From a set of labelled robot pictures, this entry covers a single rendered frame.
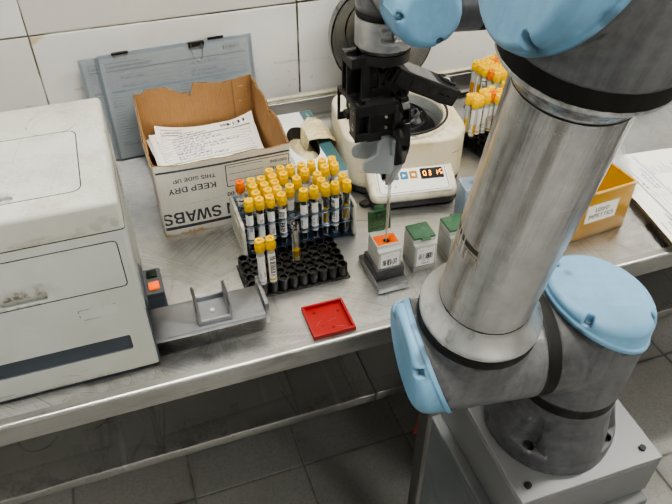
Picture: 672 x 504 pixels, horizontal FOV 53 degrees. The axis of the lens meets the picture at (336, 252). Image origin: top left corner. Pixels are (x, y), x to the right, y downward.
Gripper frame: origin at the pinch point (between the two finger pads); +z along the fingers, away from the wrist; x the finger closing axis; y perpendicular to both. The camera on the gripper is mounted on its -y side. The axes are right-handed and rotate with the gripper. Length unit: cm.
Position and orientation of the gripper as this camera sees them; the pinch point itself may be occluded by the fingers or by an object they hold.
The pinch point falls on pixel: (390, 173)
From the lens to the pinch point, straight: 101.1
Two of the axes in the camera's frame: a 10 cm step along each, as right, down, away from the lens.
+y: -9.4, 2.2, -2.6
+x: 3.4, 6.1, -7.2
